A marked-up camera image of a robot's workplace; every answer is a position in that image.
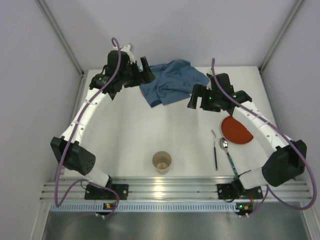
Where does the blue letter-print cloth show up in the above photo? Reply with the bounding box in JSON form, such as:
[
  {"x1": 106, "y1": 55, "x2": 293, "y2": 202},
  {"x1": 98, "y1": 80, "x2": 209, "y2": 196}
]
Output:
[{"x1": 140, "y1": 59, "x2": 210, "y2": 108}]

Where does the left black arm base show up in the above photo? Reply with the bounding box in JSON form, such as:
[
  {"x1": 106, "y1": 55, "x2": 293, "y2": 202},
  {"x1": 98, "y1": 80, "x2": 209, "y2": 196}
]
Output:
[{"x1": 84, "y1": 184, "x2": 129, "y2": 200}]

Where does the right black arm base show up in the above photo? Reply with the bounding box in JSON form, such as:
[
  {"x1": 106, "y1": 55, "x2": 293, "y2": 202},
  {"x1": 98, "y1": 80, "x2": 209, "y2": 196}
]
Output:
[{"x1": 216, "y1": 183, "x2": 264, "y2": 202}]

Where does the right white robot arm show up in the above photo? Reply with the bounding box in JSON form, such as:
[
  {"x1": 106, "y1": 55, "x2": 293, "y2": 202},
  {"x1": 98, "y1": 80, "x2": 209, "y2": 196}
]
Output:
[{"x1": 187, "y1": 73, "x2": 307, "y2": 190}]

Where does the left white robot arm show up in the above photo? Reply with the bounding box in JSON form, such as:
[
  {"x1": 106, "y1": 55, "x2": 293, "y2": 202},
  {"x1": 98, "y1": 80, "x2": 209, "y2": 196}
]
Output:
[{"x1": 50, "y1": 44, "x2": 156, "y2": 187}]

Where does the red plastic plate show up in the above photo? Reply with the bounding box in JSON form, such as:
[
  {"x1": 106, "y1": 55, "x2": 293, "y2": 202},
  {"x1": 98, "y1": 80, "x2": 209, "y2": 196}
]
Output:
[{"x1": 221, "y1": 116, "x2": 254, "y2": 145}]

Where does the beige plastic cup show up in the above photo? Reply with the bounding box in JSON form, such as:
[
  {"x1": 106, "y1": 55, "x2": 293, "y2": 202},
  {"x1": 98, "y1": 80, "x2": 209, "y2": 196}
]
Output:
[{"x1": 152, "y1": 151, "x2": 172, "y2": 175}]

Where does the metal spoon green handle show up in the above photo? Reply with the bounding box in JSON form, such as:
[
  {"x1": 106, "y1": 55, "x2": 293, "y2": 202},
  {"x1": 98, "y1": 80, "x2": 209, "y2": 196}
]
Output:
[{"x1": 219, "y1": 137, "x2": 238, "y2": 176}]

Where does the left aluminium frame post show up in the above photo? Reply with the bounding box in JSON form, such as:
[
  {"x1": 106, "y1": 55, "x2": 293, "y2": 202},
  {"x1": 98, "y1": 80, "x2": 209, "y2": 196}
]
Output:
[{"x1": 35, "y1": 0, "x2": 85, "y2": 76}]

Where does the aluminium frame post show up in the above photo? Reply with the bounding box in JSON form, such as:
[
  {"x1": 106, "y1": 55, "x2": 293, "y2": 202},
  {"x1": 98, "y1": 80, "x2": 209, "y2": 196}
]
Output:
[
  {"x1": 35, "y1": 0, "x2": 85, "y2": 76},
  {"x1": 258, "y1": 0, "x2": 306, "y2": 73}
]

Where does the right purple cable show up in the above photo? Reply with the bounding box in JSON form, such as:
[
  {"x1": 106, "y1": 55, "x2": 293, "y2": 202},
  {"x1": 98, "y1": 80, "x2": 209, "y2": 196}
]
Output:
[{"x1": 211, "y1": 57, "x2": 317, "y2": 218}]

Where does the aluminium mounting rail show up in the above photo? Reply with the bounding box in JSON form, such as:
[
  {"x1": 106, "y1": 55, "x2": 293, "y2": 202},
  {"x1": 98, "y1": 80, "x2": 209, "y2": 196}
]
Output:
[{"x1": 40, "y1": 176, "x2": 312, "y2": 202}]

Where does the right aluminium frame post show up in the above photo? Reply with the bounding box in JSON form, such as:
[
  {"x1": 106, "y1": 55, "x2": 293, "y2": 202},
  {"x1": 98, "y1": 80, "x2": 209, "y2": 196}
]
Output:
[{"x1": 258, "y1": 0, "x2": 306, "y2": 73}]

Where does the slotted grey cable duct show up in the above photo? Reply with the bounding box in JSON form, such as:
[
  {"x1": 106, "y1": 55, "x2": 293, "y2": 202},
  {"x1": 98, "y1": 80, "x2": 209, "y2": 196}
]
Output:
[{"x1": 50, "y1": 202, "x2": 252, "y2": 213}]

